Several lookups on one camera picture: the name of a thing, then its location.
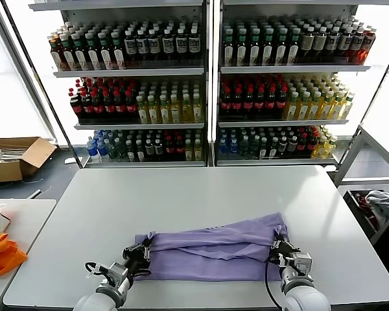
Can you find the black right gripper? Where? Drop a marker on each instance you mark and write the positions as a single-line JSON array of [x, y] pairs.
[[283, 254]]

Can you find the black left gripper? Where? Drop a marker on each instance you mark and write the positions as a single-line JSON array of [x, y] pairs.
[[136, 260]]

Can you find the purple T-shirt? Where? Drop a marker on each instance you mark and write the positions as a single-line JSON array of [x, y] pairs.
[[214, 259]]

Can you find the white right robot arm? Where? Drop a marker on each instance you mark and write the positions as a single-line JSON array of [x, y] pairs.
[[306, 298]]

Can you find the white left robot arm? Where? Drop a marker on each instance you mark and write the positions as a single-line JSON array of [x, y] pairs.
[[97, 301]]

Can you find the black storage bin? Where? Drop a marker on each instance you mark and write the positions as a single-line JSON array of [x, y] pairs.
[[360, 214]]

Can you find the red garment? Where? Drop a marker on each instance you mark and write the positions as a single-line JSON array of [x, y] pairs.
[[364, 202]]

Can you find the yellow juice bottle white cap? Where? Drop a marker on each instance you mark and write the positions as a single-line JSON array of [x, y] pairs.
[[330, 145], [320, 147]]

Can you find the cola bottle red cap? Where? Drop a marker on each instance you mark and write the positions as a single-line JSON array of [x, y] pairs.
[[109, 106], [237, 102], [226, 102], [98, 107], [120, 106], [76, 108], [180, 149], [249, 102], [260, 101], [170, 149], [131, 105], [271, 101], [281, 101], [87, 107]]

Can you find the water bottle blue label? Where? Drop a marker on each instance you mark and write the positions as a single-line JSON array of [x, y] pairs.
[[234, 146], [102, 149], [91, 150], [223, 146]]

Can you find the grey white garment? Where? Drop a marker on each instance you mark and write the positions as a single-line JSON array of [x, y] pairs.
[[382, 204]]

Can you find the yellow green drink bottle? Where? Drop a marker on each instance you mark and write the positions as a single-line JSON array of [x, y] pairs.
[[189, 150], [197, 150]]

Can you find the small white floor object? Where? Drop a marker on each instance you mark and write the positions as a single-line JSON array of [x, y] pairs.
[[72, 160]]

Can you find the white strip piece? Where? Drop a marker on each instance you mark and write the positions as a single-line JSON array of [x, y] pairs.
[[35, 193]]

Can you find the yellow juice bottle white label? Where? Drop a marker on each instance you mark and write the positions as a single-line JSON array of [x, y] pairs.
[[164, 111], [197, 110], [338, 108], [187, 110], [175, 110], [143, 111], [347, 107], [304, 108], [315, 108], [326, 108], [292, 108], [153, 111]]

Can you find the orange fabric bag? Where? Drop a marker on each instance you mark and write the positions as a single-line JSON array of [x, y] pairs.
[[3, 256]]

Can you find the open cardboard box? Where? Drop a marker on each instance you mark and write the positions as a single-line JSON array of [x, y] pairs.
[[6, 171]]

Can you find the pale packing strips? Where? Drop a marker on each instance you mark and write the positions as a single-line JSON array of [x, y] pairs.
[[6, 154]]

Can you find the dark slanted pole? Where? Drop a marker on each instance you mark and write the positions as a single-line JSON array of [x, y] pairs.
[[381, 84], [43, 87]]

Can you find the dark tea bottle green label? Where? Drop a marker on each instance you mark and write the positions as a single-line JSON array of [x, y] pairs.
[[68, 55], [281, 48], [118, 52], [268, 49], [93, 53], [293, 48], [228, 50], [241, 50], [254, 49], [106, 52], [80, 54]]

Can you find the dark drink bottle beige label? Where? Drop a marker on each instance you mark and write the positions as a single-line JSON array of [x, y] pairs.
[[307, 43], [320, 43]]

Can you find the dark drink bottle blue label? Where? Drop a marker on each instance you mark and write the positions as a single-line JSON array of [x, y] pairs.
[[345, 42], [142, 44], [168, 43], [130, 45], [154, 44], [181, 43], [333, 42], [194, 42]]

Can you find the orange tea bottle white label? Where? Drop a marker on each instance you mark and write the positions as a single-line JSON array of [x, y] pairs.
[[56, 56]]

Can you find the red drink bottle blue label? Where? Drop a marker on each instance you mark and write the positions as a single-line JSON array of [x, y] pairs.
[[358, 42], [369, 42]]

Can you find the grey metal shelving unit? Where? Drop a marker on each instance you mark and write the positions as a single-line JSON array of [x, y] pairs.
[[77, 14], [278, 14]]

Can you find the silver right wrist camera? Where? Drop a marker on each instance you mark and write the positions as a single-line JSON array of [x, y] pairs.
[[301, 263]]

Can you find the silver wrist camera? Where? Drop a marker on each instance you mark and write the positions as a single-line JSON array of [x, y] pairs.
[[118, 272], [301, 263]]

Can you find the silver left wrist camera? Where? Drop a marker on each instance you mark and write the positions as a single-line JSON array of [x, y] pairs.
[[118, 272]]

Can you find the grey metal frame table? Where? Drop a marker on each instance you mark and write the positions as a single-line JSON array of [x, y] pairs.
[[379, 138]]

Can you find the grey window frame bar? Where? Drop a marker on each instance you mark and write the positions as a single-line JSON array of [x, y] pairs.
[[36, 97]]

